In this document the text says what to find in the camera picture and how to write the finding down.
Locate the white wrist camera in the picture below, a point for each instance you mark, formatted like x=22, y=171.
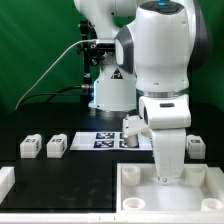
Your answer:
x=132, y=128

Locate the white marker sheet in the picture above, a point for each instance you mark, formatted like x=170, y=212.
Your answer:
x=98, y=141

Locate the white front obstacle wall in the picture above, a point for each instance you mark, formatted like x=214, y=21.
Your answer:
x=46, y=218

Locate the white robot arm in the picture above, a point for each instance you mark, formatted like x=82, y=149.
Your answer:
x=145, y=49

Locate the white square tabletop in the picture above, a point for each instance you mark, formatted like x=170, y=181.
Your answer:
x=196, y=197

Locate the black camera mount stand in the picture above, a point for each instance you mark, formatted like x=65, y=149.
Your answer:
x=87, y=50

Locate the white obstacle wall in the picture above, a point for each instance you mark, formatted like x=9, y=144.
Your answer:
x=7, y=180
x=46, y=218

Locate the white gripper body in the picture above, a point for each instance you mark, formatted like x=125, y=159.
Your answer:
x=167, y=119

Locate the white left obstacle wall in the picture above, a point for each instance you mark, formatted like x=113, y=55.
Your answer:
x=7, y=180

